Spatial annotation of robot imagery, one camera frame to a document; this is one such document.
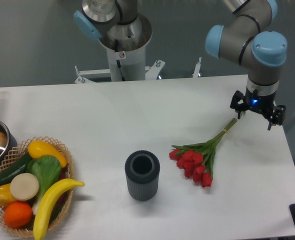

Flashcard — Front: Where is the orange fruit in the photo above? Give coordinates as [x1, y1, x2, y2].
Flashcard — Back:
[3, 201, 33, 228]

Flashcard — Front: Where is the yellow bell pepper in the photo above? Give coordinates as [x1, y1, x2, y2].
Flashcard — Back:
[0, 183, 17, 207]

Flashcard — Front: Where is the yellow banana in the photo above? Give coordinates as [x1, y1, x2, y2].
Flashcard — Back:
[33, 178, 85, 240]

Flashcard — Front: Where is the green leafy vegetable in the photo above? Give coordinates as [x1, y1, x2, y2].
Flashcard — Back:
[26, 155, 61, 215]

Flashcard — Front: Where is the dark green cucumber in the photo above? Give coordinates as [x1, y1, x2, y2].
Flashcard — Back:
[0, 152, 32, 186]

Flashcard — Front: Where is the beige round disc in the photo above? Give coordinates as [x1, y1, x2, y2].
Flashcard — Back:
[10, 173, 40, 201]

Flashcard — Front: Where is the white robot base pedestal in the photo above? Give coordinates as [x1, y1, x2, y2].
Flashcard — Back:
[74, 46, 203, 85]

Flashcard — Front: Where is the yellow squash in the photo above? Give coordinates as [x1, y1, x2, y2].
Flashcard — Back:
[27, 140, 68, 169]

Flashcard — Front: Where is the woven wicker basket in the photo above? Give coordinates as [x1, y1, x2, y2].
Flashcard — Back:
[0, 136, 74, 238]

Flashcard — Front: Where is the red tulip bouquet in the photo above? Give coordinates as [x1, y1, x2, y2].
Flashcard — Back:
[168, 118, 238, 188]

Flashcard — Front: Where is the dark grey ribbed vase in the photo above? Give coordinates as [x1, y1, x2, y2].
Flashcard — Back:
[124, 150, 161, 202]

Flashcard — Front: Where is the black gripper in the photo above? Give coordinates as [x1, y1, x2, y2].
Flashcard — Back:
[230, 89, 286, 131]

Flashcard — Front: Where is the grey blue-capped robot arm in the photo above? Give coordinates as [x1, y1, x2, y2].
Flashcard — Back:
[73, 0, 288, 126]

